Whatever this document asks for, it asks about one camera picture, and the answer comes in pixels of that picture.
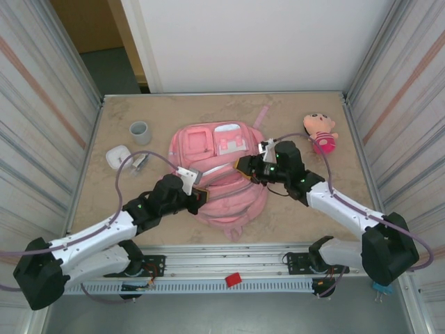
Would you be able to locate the blue binder clip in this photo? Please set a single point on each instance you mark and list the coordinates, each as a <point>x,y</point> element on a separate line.
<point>380,288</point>

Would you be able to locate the white square box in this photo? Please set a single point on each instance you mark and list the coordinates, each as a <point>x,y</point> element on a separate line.
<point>116,158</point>

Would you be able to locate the pink school backpack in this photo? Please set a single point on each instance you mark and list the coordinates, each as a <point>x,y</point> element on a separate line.
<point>222,208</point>

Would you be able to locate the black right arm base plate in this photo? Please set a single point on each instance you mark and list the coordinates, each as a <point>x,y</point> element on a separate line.
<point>295,262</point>

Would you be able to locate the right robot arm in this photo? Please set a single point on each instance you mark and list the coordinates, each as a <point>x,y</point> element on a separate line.
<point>340,208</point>

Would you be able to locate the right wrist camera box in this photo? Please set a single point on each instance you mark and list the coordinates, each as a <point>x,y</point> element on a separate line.
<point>267,151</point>

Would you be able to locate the grey cup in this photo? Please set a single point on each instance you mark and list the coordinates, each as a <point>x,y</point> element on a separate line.
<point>140,134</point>

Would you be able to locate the red block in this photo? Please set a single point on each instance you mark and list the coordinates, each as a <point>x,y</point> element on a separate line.
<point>233,280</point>

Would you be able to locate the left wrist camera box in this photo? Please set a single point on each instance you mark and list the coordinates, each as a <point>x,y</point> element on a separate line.
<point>190,177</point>

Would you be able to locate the small clear plastic case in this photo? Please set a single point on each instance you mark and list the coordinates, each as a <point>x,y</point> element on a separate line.
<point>139,163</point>

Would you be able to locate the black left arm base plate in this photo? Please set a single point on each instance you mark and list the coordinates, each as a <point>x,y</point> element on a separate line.
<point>154,264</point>

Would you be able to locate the aluminium mounting rail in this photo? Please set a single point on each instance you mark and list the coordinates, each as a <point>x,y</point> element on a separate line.
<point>226,261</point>

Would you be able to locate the pink plush doll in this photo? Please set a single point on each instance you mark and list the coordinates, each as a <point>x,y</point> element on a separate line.
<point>323,139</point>

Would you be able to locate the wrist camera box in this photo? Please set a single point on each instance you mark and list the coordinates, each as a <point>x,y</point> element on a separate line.
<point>190,177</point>
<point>267,151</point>

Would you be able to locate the brown wooden door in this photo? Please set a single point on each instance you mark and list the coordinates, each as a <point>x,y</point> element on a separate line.
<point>87,24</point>

